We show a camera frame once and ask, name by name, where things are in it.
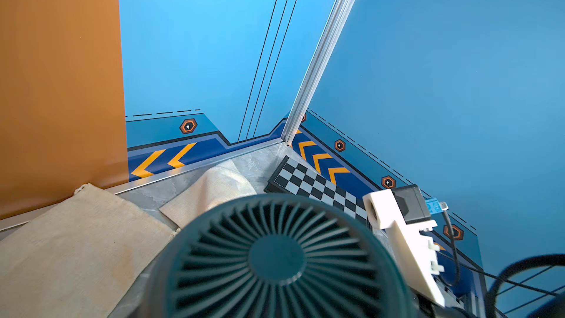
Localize beige cloth bag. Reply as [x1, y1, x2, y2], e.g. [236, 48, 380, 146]
[1, 184, 175, 317]
[159, 160, 257, 228]

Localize black white checkerboard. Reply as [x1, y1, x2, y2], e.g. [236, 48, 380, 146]
[264, 156, 372, 230]

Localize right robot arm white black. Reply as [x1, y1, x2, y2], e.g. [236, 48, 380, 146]
[484, 254, 564, 317]

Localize dark green hair dryer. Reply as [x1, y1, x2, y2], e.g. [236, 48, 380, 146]
[134, 194, 417, 317]

